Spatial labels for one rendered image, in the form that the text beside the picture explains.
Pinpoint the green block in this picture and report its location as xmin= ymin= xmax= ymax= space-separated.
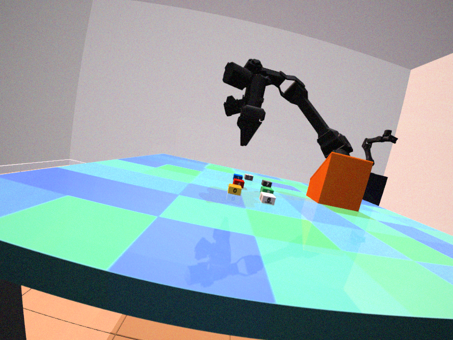
xmin=260 ymin=186 xmax=274 ymax=195

